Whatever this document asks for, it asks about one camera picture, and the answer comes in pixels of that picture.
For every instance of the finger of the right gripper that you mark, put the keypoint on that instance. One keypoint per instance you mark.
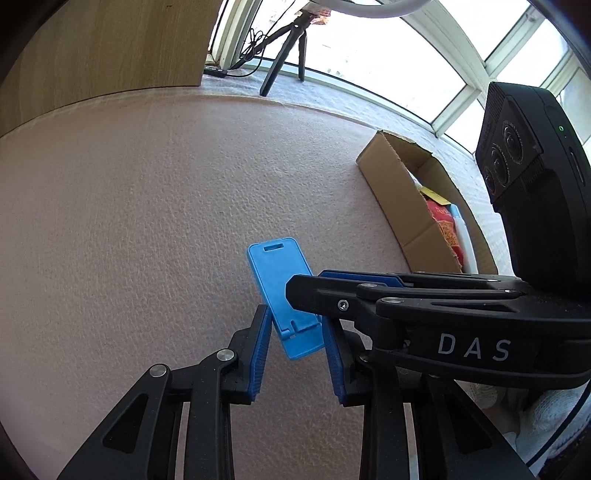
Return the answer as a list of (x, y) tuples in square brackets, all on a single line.
[(346, 299), (386, 279)]

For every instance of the light wooden board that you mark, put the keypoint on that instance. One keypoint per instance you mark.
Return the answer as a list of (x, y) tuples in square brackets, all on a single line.
[(88, 49)]

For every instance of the black camera box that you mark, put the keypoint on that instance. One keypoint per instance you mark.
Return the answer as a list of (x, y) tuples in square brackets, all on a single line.
[(538, 179)]

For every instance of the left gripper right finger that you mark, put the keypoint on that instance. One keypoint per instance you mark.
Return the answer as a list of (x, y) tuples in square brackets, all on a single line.
[(414, 419)]

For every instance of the cardboard box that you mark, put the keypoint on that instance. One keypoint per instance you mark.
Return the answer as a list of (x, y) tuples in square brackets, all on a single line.
[(393, 167)]

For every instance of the grey gloved right hand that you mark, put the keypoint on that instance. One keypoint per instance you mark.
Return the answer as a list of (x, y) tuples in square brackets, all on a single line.
[(527, 419)]

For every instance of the black tripod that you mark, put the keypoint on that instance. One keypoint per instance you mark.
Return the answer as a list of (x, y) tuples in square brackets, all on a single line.
[(296, 33)]

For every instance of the yellow black notebook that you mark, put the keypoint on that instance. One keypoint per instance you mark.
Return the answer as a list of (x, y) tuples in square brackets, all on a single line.
[(434, 196)]

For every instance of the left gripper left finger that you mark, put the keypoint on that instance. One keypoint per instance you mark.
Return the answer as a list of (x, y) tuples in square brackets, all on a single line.
[(139, 437)]

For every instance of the ring light cable remote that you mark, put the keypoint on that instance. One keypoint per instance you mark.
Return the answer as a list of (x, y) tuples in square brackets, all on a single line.
[(215, 72)]

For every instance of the white aqua sunscreen bottle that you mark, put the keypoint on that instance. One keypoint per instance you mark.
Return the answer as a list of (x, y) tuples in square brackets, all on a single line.
[(470, 265)]

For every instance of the red fabric bag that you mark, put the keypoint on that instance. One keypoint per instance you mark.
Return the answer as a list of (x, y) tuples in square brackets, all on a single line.
[(446, 224)]

